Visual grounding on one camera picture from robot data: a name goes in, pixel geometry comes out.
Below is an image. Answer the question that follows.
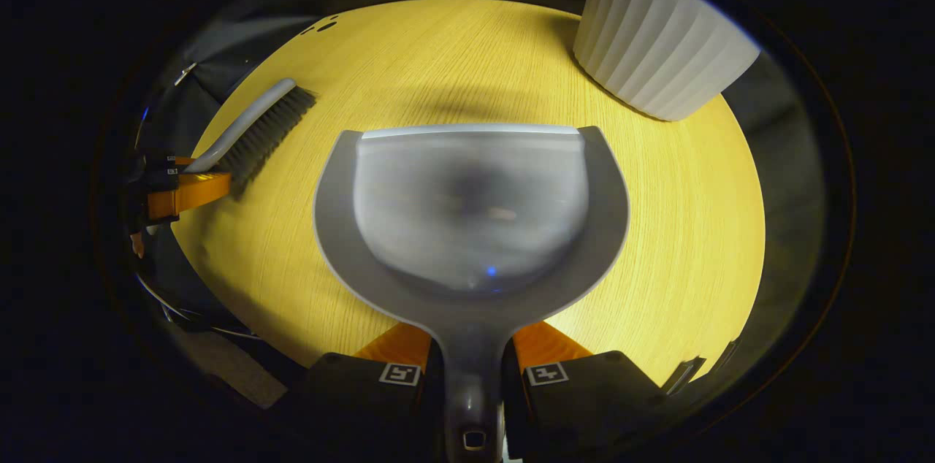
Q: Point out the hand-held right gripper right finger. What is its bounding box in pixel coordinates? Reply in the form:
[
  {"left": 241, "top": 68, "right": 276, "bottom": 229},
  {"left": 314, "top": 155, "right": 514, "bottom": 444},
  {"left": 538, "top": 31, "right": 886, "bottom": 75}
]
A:
[{"left": 503, "top": 320, "right": 667, "bottom": 463}]

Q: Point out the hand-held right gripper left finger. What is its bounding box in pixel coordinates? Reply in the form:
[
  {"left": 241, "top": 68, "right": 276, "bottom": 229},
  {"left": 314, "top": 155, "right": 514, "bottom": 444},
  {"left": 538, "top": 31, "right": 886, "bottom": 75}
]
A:
[{"left": 272, "top": 321, "right": 447, "bottom": 463}]

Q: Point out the grey dustpan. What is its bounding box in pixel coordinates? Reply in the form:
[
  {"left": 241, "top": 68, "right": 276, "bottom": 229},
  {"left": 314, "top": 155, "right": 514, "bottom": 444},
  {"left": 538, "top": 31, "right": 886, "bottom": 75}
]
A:
[{"left": 313, "top": 123, "right": 631, "bottom": 463}]

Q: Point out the white ribbed garbage bin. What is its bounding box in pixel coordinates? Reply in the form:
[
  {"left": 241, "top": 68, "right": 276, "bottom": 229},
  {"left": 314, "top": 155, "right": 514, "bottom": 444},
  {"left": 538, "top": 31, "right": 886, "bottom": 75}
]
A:
[{"left": 573, "top": 0, "right": 762, "bottom": 122}]

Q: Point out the black desk edge clamp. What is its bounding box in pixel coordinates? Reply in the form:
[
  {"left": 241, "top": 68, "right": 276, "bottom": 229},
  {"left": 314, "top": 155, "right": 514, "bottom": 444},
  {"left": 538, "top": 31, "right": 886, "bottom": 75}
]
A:
[
  {"left": 661, "top": 356, "right": 707, "bottom": 397},
  {"left": 712, "top": 339, "right": 742, "bottom": 376}
]

